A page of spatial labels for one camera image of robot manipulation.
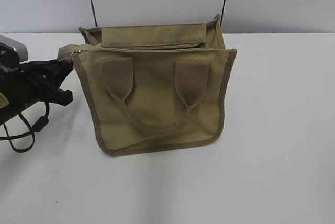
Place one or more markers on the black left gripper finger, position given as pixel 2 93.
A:
pixel 62 67
pixel 58 96

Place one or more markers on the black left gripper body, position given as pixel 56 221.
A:
pixel 24 86

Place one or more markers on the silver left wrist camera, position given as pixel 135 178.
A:
pixel 12 52

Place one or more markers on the khaki yellow canvas bag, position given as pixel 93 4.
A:
pixel 153 88

